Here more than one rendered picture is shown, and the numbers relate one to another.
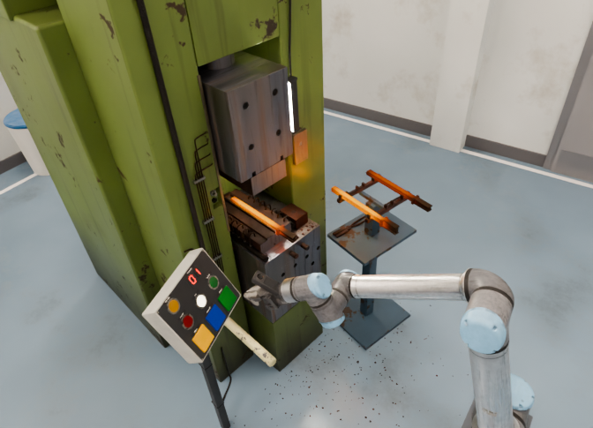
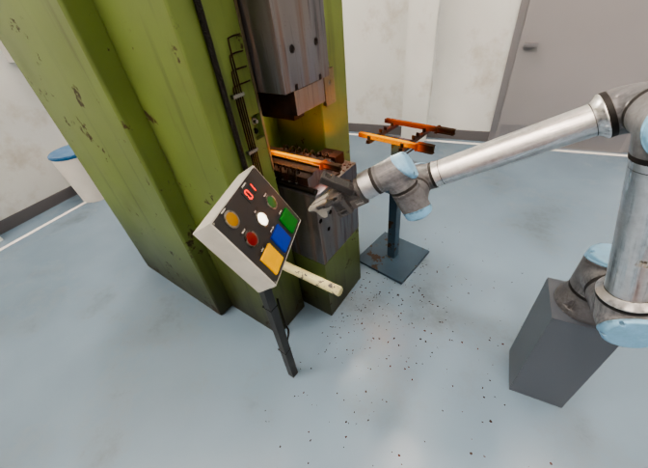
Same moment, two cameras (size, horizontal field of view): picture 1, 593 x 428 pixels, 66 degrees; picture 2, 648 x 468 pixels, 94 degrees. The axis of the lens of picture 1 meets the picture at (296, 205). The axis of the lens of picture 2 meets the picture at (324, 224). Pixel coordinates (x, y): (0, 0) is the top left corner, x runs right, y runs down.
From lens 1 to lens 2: 0.91 m
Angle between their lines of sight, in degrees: 7
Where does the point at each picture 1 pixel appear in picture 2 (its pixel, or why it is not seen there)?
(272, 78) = not seen: outside the picture
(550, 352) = (551, 259)
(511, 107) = (459, 98)
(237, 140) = (278, 33)
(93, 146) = (111, 81)
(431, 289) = (549, 132)
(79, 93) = (82, 4)
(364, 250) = not seen: hidden behind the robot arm
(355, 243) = not seen: hidden behind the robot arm
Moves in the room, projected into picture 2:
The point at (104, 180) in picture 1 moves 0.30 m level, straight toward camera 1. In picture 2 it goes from (131, 126) to (149, 145)
